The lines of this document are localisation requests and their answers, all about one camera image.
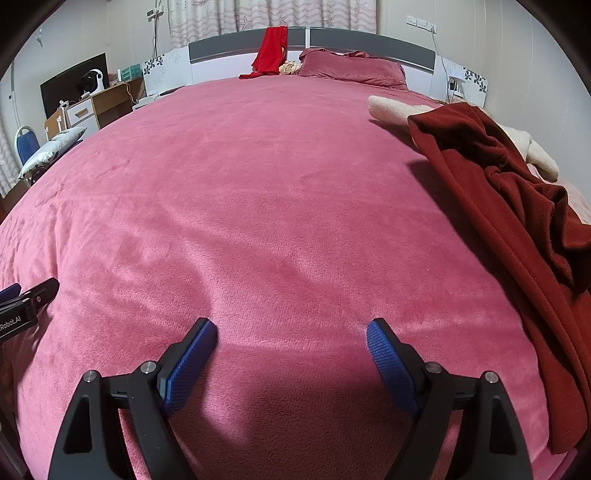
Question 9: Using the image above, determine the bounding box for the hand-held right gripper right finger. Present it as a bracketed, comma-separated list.
[366, 318, 535, 480]

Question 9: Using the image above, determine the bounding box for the pink bed blanket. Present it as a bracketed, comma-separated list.
[0, 74, 591, 480]

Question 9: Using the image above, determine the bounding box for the pale side curtain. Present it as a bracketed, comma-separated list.
[0, 117, 23, 200]

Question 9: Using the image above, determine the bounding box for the white round appliance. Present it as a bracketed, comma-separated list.
[76, 68, 105, 100]

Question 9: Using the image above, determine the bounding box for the silver pillow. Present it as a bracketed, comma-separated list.
[18, 126, 88, 181]

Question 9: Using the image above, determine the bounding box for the black monitor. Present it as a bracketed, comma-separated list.
[40, 52, 110, 120]

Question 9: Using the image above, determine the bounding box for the wooden desk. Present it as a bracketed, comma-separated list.
[90, 76, 146, 130]

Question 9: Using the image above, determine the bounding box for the white charging cable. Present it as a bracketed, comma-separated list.
[431, 28, 458, 100]

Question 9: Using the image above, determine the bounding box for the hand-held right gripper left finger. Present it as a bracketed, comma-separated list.
[47, 317, 219, 480]

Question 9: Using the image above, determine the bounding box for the white drawer unit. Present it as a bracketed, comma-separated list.
[64, 95, 99, 134]

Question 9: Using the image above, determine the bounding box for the patterned window curtain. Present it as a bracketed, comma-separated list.
[167, 0, 378, 49]

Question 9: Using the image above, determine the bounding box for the bright red garment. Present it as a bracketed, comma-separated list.
[239, 26, 289, 80]

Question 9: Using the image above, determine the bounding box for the dark red garment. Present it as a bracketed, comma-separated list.
[407, 102, 591, 455]

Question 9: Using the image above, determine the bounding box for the cream garment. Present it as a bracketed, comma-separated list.
[368, 95, 560, 182]

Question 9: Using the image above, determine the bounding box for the maroon pillow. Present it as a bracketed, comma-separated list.
[298, 48, 407, 88]

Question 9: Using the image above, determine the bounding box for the white floral bedside panel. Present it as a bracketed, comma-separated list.
[142, 46, 192, 95]
[434, 55, 488, 109]

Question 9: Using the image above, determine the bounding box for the grey white headboard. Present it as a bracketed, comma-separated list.
[188, 27, 437, 86]

